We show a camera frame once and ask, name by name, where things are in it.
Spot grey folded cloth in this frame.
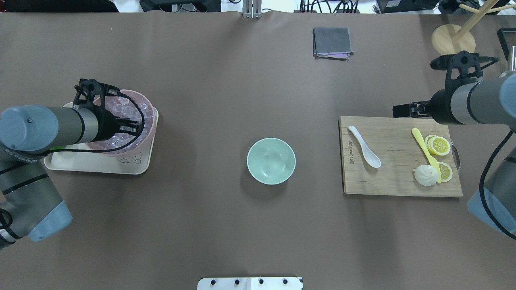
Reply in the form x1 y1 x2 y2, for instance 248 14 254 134
312 27 355 60

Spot lemon slice near bun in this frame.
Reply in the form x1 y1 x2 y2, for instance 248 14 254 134
437 162 453 183

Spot yellow plastic knife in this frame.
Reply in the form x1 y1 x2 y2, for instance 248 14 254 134
411 127 442 184

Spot white steamed bun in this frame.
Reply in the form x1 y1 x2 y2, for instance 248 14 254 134
413 165 439 186

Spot aluminium frame post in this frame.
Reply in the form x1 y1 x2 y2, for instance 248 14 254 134
241 0 263 19

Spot bamboo cutting board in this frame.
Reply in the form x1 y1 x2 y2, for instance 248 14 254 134
339 116 463 198

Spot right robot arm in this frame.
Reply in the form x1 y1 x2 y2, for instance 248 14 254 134
392 71 516 239

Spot pile of ice cubes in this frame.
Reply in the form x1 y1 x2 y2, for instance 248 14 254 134
91 95 155 149

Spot metal cutting board handle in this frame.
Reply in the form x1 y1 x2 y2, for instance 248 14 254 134
450 143 461 170

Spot white ceramic spoon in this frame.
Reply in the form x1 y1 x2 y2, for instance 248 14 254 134
347 126 382 169

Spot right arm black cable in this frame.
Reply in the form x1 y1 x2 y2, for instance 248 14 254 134
479 129 516 241

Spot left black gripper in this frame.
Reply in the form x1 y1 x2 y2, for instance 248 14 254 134
85 106 142 142

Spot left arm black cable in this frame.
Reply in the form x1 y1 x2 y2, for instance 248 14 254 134
48 83 146 155

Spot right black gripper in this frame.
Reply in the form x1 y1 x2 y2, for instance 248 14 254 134
393 89 458 125

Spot green bowl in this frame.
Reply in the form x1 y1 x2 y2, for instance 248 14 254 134
246 137 297 185

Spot black glass rack tray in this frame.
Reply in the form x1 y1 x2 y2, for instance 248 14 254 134
496 27 516 61

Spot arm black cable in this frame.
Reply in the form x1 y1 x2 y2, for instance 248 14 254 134
48 83 146 155
479 129 516 241

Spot stacked lemon slices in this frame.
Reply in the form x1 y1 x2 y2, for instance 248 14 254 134
424 135 452 156

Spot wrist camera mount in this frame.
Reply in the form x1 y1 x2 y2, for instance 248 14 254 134
73 79 122 110
431 51 500 92

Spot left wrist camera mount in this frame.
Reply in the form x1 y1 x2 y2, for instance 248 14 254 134
73 79 122 110

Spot pink bowl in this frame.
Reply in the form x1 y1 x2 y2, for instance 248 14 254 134
83 89 157 156

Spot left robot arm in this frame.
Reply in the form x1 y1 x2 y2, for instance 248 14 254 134
1 105 145 249

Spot wooden mug tree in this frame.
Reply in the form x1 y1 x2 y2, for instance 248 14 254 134
431 0 516 56

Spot cream tray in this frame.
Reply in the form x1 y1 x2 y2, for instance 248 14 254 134
44 107 160 175

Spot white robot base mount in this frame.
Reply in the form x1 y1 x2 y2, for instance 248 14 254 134
197 277 304 290

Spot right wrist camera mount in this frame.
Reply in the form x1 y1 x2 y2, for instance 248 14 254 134
431 51 500 92

